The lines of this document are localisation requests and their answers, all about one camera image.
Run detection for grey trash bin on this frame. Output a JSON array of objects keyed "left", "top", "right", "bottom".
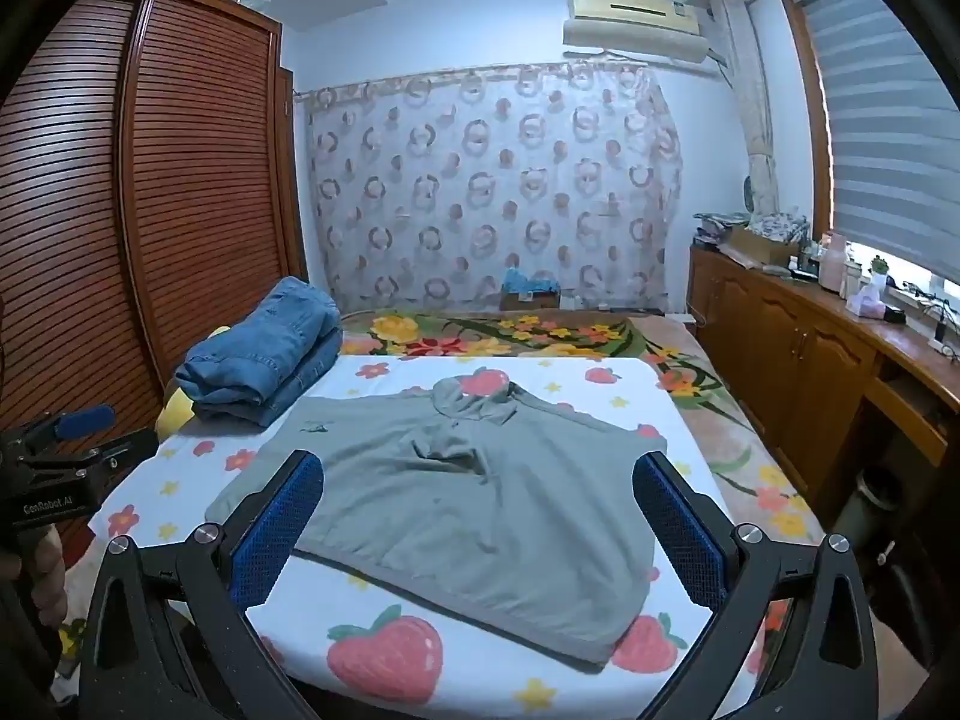
[{"left": 831, "top": 465, "right": 895, "bottom": 565}]

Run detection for grey pants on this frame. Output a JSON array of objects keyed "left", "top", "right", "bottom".
[{"left": 204, "top": 376, "right": 680, "bottom": 667}]

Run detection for yellow pillow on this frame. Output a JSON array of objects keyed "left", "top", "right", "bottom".
[{"left": 156, "top": 325, "right": 230, "bottom": 437}]

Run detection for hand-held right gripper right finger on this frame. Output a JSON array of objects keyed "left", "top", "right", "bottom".
[{"left": 630, "top": 451, "right": 882, "bottom": 720}]

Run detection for person's left hand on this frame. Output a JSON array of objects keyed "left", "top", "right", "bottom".
[{"left": 19, "top": 521, "right": 71, "bottom": 628}]

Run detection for wooden louvered wardrobe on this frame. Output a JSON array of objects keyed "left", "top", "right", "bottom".
[{"left": 0, "top": 0, "right": 310, "bottom": 541}]

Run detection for small cardboard box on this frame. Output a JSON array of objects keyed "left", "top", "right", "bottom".
[{"left": 501, "top": 288, "right": 562, "bottom": 311}]

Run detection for pink bottle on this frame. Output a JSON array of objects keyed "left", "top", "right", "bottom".
[{"left": 819, "top": 234, "right": 849, "bottom": 293}]

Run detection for circle print sheer curtain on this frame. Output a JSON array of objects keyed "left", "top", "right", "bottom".
[{"left": 295, "top": 62, "right": 685, "bottom": 316}]

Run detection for cream tied curtain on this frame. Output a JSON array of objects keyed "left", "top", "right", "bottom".
[{"left": 709, "top": 0, "right": 781, "bottom": 220}]

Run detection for grey striped window blind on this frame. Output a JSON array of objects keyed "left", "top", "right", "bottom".
[{"left": 791, "top": 0, "right": 960, "bottom": 272}]

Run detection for folded light blue jeans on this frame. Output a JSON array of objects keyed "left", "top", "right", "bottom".
[{"left": 174, "top": 276, "right": 343, "bottom": 410}]

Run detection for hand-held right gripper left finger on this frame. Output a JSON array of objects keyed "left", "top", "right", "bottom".
[{"left": 79, "top": 450, "right": 353, "bottom": 720}]

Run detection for white air conditioner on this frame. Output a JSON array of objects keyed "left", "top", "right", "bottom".
[{"left": 562, "top": 0, "right": 715, "bottom": 62}]

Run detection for floral patterned cloth pile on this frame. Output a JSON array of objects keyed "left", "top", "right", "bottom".
[{"left": 694, "top": 208, "right": 812, "bottom": 242}]

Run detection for white strawberry printed blanket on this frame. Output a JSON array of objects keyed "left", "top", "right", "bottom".
[{"left": 56, "top": 355, "right": 762, "bottom": 720}]

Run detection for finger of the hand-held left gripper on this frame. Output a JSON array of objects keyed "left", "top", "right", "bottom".
[
  {"left": 30, "top": 426, "right": 161, "bottom": 500},
  {"left": 0, "top": 403, "right": 118, "bottom": 460}
]

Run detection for folded dark blue jeans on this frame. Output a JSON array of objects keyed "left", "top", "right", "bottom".
[{"left": 191, "top": 330, "right": 343, "bottom": 430}]

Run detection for open cardboard box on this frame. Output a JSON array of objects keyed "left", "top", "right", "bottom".
[{"left": 726, "top": 225, "right": 800, "bottom": 266}]

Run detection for wooden cabinet desk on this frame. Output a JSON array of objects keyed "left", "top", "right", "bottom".
[{"left": 688, "top": 238, "right": 960, "bottom": 497}]

